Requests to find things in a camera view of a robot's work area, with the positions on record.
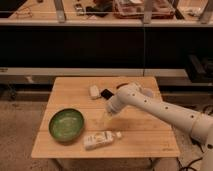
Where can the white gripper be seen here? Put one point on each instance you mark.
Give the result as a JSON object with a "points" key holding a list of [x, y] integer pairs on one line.
{"points": [[113, 107]]}

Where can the white sponge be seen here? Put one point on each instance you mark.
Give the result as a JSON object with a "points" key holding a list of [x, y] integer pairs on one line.
{"points": [[94, 92]]}

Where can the white plastic bottle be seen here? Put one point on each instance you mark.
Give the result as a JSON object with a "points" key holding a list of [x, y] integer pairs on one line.
{"points": [[100, 139]]}

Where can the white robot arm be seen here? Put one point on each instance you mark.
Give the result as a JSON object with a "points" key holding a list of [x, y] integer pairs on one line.
{"points": [[198, 125]]}

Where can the black phone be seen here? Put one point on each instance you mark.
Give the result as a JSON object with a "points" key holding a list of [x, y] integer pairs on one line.
{"points": [[106, 94]]}

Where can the brown oblong object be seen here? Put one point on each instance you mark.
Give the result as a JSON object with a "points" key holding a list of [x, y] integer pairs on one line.
{"points": [[120, 85]]}

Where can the wooden table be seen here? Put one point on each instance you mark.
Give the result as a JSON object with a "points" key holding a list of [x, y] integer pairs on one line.
{"points": [[131, 134]]}

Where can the green bowl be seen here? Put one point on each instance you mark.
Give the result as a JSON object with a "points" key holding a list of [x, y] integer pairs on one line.
{"points": [[66, 125]]}

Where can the black equipment at right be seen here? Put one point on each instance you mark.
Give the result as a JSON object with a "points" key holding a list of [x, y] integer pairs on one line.
{"points": [[199, 70]]}

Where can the black device on shelf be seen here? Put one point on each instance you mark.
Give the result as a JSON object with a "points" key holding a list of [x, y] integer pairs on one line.
{"points": [[100, 10]]}

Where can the red tray on shelf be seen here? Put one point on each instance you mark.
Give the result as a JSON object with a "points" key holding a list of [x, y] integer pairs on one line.
{"points": [[136, 9]]}

